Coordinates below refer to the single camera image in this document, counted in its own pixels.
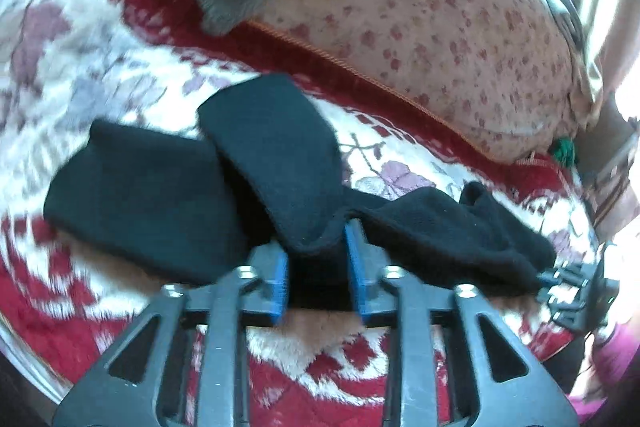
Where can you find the person's right forearm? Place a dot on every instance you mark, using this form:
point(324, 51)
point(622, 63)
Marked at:
point(612, 367)

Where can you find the red white floral blanket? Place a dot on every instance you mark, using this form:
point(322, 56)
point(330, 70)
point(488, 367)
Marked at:
point(75, 57)

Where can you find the floral patterned pillow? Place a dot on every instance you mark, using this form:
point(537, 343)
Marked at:
point(425, 32)

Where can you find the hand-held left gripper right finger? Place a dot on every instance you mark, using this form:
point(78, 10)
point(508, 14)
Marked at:
point(356, 272)

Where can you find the green yarn tuft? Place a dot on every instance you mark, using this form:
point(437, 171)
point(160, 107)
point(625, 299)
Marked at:
point(564, 150)

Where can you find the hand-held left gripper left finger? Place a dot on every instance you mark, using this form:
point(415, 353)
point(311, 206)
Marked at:
point(280, 287)

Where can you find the black pants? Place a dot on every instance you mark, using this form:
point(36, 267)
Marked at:
point(150, 207)

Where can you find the brown striped cloth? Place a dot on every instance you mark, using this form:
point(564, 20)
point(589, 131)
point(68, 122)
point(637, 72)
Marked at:
point(617, 197)

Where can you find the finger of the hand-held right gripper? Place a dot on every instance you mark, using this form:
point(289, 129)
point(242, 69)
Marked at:
point(562, 276)
point(562, 307)

